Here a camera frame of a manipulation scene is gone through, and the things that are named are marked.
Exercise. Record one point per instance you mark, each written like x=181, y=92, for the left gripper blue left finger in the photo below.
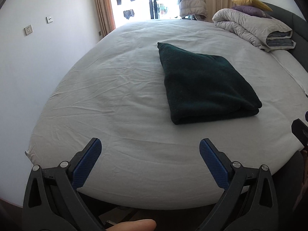
x=84, y=161

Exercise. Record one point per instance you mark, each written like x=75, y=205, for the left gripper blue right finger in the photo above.
x=217, y=163

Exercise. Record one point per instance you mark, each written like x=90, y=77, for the dark green knit sweater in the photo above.
x=202, y=87

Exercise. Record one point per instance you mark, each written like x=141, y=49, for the person's left hand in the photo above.
x=140, y=225

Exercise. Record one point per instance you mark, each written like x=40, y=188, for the white bed sheet mattress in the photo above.
x=116, y=93

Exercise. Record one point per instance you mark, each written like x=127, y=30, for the folded grey white duvet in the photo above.
x=268, y=34

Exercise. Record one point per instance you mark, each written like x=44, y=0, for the dark bed headboard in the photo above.
x=300, y=31

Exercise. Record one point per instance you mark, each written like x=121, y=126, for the purple pillow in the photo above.
x=252, y=11

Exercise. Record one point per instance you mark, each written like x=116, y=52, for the yellow pillow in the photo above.
x=254, y=3

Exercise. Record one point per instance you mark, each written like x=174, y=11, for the beige puffer jacket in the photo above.
x=196, y=8

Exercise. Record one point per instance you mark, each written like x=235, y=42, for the left beige curtain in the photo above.
x=105, y=16

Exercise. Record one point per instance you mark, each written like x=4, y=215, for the beige wall socket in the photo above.
x=28, y=29

